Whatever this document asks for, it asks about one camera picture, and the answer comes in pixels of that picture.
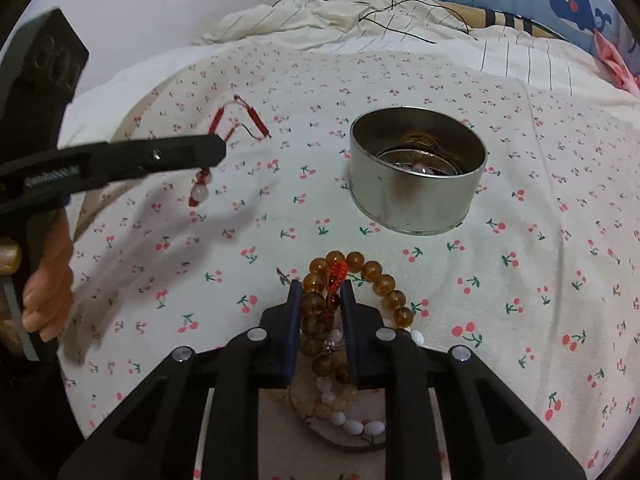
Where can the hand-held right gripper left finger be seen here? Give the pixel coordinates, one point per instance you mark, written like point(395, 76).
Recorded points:
point(295, 330)

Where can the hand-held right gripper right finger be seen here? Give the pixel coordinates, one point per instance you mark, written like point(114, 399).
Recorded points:
point(348, 330)

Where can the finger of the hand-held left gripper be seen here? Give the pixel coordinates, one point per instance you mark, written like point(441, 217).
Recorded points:
point(165, 155)

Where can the round metal tin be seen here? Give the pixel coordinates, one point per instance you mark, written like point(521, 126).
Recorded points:
point(400, 200)

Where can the person's left hand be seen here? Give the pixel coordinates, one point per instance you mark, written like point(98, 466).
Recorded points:
point(52, 290)

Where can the cream striped quilt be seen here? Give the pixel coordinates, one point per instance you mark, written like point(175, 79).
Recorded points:
point(310, 15)

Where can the cherry print bedsheet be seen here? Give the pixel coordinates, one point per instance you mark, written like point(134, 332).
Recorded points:
point(525, 160)

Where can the tan striped pillow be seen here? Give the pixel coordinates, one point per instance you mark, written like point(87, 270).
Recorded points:
point(520, 25)

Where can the pink cloth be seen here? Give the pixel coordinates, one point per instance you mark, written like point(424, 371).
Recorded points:
point(617, 65)

